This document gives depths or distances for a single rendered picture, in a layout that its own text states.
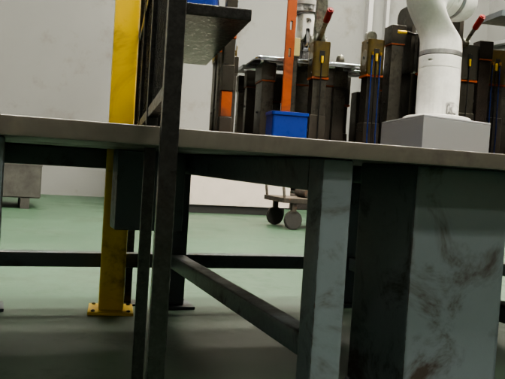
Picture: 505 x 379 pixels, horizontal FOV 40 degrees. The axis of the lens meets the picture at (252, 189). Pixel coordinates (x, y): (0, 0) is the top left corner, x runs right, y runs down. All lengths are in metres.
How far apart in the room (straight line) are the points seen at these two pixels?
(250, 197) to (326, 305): 7.27
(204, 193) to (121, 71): 5.93
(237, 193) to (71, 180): 3.09
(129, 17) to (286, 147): 1.49
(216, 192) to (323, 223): 7.15
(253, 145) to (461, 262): 0.73
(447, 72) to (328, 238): 0.66
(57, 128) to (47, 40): 9.59
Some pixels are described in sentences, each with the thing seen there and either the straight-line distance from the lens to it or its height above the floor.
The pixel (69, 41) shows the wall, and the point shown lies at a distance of 11.04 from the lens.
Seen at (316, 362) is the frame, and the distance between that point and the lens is 1.70.
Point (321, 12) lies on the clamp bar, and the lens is 2.41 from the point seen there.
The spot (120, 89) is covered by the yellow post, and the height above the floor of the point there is 0.90.
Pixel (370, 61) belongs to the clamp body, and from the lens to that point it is 2.37.
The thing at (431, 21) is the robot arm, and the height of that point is 1.06.
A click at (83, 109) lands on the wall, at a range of 10.96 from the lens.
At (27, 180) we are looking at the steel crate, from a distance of 8.03.
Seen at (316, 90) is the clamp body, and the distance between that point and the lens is 2.34.
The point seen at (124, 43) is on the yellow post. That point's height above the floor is 1.08.
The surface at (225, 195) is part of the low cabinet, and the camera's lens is 8.80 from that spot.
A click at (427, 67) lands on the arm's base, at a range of 2.06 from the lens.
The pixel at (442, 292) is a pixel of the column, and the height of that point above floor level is 0.33.
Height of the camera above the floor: 0.63
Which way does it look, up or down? 2 degrees down
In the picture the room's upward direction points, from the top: 4 degrees clockwise
